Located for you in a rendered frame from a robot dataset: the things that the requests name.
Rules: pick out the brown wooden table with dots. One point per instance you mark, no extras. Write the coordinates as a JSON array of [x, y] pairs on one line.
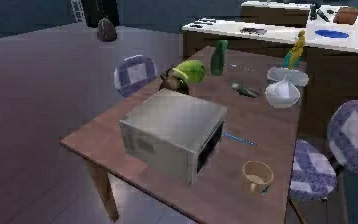
[[240, 186]]

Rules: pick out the blue white round chair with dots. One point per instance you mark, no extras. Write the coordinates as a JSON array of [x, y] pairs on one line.
[[348, 133], [135, 75]]

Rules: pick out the blue plate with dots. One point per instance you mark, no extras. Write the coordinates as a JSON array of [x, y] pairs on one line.
[[332, 33]]

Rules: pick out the thin silver knife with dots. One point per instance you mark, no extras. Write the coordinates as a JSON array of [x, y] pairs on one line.
[[242, 67]]

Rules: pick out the brown bread loaf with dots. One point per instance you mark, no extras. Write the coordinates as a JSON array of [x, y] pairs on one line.
[[346, 15]]

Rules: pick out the grey microwave oven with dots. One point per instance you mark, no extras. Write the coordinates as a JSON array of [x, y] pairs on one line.
[[173, 130]]

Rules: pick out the white ladder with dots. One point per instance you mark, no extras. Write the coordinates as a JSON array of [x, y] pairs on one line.
[[77, 10]]

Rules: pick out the yellow teal spray bottle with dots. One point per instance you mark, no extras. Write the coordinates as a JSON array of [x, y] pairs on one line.
[[296, 51]]

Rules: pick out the dark green bottle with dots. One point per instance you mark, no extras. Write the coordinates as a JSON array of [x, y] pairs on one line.
[[219, 58]]

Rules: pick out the white shallow bowl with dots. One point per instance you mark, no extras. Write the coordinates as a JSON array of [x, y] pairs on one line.
[[297, 76]]

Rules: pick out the brown cabinet white worktop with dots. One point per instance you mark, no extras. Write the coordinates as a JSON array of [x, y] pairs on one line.
[[337, 40]]

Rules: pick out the tan cup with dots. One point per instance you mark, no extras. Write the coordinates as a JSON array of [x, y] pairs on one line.
[[257, 176]]

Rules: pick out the dark brown pot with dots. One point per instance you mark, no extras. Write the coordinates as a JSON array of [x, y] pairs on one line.
[[173, 82]]

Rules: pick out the green lettuce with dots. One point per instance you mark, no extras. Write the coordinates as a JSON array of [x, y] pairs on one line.
[[192, 70]]

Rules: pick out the blue pencil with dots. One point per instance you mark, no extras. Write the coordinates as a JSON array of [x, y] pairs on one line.
[[238, 139]]

